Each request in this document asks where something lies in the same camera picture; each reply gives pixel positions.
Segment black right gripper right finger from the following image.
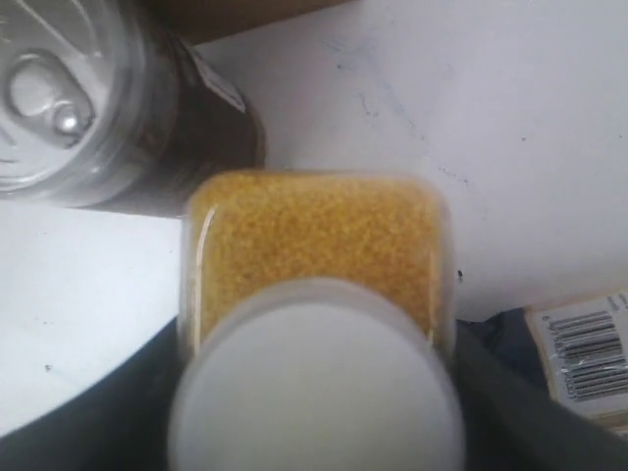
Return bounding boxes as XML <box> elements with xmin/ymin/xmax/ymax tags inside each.
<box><xmin>454</xmin><ymin>326</ymin><xmax>627</xmax><ymax>470</ymax></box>

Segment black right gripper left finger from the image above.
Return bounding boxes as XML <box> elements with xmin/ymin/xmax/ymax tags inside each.
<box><xmin>1</xmin><ymin>321</ymin><xmax>183</xmax><ymax>471</ymax></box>

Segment yellow grain bottle white cap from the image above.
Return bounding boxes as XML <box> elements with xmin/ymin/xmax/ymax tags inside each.
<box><xmin>168</xmin><ymin>171</ymin><xmax>465</xmax><ymax>470</ymax></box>

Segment dark can with pull-tab lid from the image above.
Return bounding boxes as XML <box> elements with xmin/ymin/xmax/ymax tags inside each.
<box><xmin>1</xmin><ymin>1</ymin><xmax>265</xmax><ymax>218</ymax></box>

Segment brown paper shopping bag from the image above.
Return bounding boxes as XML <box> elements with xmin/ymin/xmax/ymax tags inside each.
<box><xmin>140</xmin><ymin>0</ymin><xmax>344</xmax><ymax>44</ymax></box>

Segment long noodle package black ends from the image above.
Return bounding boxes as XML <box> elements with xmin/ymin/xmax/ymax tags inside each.
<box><xmin>457</xmin><ymin>289</ymin><xmax>627</xmax><ymax>439</ymax></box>

